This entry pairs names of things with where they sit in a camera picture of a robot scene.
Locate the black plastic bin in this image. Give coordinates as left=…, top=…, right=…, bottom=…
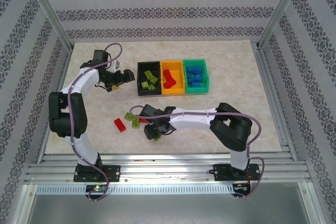
left=137, top=61, right=162, bottom=97

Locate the yellow plastic bin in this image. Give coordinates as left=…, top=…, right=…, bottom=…
left=160, top=60, right=186, bottom=95

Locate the green plastic bin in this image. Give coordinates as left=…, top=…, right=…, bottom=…
left=183, top=58, right=210, bottom=94

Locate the grey metal shelf panel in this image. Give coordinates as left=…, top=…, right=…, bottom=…
left=26, top=195, right=316, bottom=224

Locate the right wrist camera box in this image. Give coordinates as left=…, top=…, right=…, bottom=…
left=140, top=104, right=160, bottom=120

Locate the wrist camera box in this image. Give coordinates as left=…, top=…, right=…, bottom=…
left=140, top=104, right=160, bottom=120
left=92, top=50, right=110, bottom=62

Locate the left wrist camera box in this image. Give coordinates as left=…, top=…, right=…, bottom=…
left=92, top=50, right=110, bottom=62

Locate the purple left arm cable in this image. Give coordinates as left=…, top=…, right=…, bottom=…
left=67, top=42, right=124, bottom=202

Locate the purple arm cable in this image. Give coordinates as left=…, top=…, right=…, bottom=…
left=130, top=105, right=263, bottom=201
left=67, top=42, right=124, bottom=202

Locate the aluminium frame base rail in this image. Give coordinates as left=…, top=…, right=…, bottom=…
left=25, top=152, right=312, bottom=183

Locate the aluminium side rail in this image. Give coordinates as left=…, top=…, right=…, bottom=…
left=36, top=47, right=74, bottom=163
left=256, top=45, right=301, bottom=161

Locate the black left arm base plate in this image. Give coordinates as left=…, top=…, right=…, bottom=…
left=73, top=165, right=121, bottom=183

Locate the slotted grey cable duct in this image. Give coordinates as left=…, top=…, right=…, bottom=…
left=35, top=184, right=234, bottom=195

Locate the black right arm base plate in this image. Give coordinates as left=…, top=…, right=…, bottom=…
left=213, top=163, right=262, bottom=182

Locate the aluminium frame post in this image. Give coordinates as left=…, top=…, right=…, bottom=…
left=20, top=0, right=75, bottom=51
left=258, top=0, right=308, bottom=49

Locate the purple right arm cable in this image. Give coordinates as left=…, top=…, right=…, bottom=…
left=130, top=105, right=263, bottom=201

